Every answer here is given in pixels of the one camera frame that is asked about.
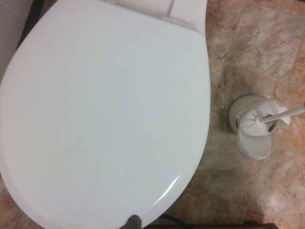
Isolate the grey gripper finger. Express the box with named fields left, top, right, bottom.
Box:
left=122, top=214, right=142, bottom=229

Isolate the white toilet seat lid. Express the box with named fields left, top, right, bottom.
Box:
left=0, top=0, right=211, bottom=229

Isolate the white toilet brush holder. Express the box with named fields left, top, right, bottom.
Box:
left=228, top=94, right=291, bottom=160

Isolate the white toilet brush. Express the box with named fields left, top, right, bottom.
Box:
left=239, top=101, right=305, bottom=137

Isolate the white toilet lid hinge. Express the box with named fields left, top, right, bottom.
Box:
left=161, top=15, right=192, bottom=27

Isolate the white porcelain toilet bowl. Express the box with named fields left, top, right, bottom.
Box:
left=113, top=0, right=208, bottom=36

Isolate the black baseboard strip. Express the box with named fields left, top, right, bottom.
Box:
left=17, top=0, right=58, bottom=57

